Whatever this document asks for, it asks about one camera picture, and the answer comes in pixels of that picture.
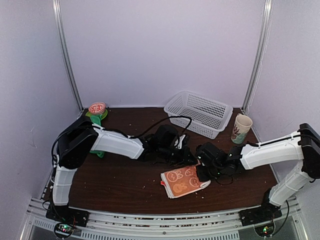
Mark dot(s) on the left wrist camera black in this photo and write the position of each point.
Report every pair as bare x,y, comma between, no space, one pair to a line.
181,141

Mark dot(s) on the aluminium front rail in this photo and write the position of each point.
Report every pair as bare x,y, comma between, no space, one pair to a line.
219,225

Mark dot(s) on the orange rabbit pattern towel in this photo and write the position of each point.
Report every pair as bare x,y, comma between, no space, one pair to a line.
182,181

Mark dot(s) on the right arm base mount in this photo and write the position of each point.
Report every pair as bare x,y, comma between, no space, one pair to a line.
262,220

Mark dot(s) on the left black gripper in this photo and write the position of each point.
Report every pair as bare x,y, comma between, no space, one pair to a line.
186,154

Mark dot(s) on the aluminium frame post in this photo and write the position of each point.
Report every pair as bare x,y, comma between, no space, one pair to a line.
257,64
65,53

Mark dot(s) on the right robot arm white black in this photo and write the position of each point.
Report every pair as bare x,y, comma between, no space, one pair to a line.
302,146

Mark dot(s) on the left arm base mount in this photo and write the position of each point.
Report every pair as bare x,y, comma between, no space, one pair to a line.
66,226

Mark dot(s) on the right aluminium frame post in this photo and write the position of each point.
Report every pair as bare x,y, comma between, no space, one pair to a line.
257,64

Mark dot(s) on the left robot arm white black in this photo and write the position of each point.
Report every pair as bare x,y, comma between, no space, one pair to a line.
72,146

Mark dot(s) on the left aluminium frame post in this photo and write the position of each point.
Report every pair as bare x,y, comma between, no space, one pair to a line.
65,53

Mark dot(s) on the white plastic mesh basket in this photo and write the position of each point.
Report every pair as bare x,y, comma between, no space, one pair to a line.
198,114

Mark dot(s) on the green saucer plate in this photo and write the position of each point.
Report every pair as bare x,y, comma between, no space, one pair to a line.
97,118

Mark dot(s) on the red patterned small bowl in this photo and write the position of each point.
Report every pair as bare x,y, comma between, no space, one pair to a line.
97,108

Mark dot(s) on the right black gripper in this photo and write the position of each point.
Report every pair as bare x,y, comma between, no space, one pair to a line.
201,175

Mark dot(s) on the ceramic mug floral pattern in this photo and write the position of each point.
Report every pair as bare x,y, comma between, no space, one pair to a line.
242,125

